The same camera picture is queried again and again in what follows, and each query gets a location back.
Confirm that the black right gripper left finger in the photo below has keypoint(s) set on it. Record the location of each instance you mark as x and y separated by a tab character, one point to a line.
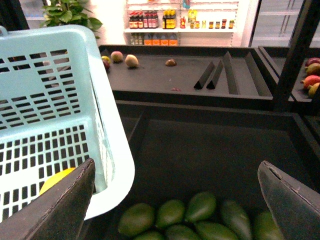
57	214

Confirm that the green potted plant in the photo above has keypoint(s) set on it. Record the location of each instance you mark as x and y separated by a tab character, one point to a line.
70	12

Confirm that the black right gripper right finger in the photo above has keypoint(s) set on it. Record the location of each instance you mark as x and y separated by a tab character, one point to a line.
294	206

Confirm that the green avocado in tray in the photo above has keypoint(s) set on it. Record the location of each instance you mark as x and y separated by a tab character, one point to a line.
136	219

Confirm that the yellow mango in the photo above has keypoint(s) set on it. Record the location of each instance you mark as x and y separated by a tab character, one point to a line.
54	179

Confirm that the light blue plastic basket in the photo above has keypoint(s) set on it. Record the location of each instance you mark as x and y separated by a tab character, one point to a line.
57	110

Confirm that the white shelf with bottles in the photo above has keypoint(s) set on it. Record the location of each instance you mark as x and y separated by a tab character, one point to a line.
207	23

